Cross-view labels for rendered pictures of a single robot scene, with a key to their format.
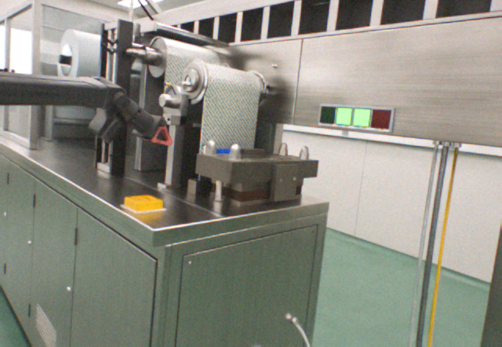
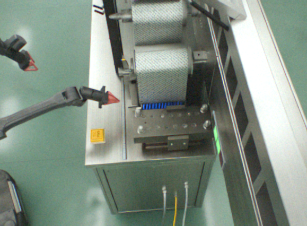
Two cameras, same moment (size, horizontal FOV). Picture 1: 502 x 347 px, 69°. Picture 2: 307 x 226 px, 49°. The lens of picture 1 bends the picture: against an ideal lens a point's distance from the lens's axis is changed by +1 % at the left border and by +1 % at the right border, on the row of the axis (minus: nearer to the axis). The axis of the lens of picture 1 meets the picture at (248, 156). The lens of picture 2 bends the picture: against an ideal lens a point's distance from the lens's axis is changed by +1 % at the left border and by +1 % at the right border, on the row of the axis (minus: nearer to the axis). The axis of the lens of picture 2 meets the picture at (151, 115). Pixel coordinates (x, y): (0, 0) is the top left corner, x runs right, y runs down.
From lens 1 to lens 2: 1.45 m
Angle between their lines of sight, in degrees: 60
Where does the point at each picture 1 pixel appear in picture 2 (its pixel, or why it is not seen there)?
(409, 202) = not seen: outside the picture
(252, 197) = (155, 145)
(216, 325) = (130, 183)
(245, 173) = (145, 140)
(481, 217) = not seen: outside the picture
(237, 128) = (168, 92)
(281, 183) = (172, 145)
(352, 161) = not seen: outside the picture
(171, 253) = (96, 169)
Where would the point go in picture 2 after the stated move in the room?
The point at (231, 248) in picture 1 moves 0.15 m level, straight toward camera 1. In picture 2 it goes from (132, 168) to (112, 189)
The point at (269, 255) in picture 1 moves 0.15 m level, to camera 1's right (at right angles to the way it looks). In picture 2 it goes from (161, 170) to (183, 187)
